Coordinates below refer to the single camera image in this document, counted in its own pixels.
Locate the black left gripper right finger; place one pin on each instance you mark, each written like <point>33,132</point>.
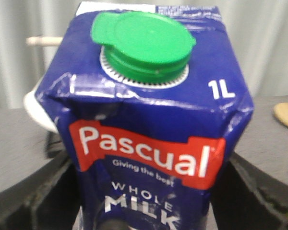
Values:
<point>246,198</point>

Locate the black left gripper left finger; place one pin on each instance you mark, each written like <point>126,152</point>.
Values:
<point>46,200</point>

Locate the blue white milk carton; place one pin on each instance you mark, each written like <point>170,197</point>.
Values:
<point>149,102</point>

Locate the wooden paper towel holder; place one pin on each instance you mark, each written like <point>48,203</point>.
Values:
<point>280,111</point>

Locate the white enamel mug black handle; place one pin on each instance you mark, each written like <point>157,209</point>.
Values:
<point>37,112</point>

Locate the black wire mug rack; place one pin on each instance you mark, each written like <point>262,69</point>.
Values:
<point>44,41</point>

